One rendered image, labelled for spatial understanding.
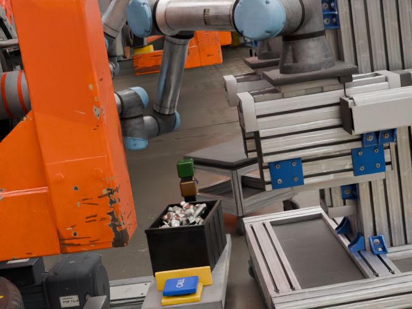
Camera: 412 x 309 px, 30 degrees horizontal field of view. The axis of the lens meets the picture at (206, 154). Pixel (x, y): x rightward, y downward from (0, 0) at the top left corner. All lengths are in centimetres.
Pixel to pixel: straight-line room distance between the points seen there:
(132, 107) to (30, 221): 69
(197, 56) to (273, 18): 401
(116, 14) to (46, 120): 92
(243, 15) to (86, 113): 49
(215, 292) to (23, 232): 49
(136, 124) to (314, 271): 70
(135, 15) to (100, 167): 63
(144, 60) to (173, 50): 359
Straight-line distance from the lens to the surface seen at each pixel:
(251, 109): 204
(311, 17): 205
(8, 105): 234
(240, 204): 335
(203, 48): 590
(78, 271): 207
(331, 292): 213
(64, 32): 172
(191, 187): 193
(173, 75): 241
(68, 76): 173
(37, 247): 184
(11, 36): 255
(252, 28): 195
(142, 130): 242
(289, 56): 207
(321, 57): 206
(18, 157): 182
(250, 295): 277
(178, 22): 215
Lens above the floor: 106
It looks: 12 degrees down
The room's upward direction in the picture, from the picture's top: 9 degrees counter-clockwise
